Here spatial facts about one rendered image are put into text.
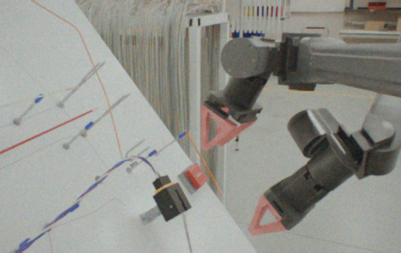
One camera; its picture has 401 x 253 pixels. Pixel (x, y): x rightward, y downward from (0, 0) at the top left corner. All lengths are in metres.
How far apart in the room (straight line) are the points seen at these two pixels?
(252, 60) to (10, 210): 0.42
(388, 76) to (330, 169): 0.25
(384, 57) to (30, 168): 0.55
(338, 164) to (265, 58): 0.18
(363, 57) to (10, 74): 0.61
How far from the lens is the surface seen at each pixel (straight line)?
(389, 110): 0.68
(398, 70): 0.39
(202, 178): 0.96
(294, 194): 0.64
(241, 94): 0.66
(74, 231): 0.72
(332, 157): 0.61
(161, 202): 0.78
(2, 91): 0.79
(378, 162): 0.65
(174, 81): 1.36
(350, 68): 0.46
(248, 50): 0.58
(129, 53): 1.47
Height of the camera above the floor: 1.51
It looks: 18 degrees down
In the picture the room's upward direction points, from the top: straight up
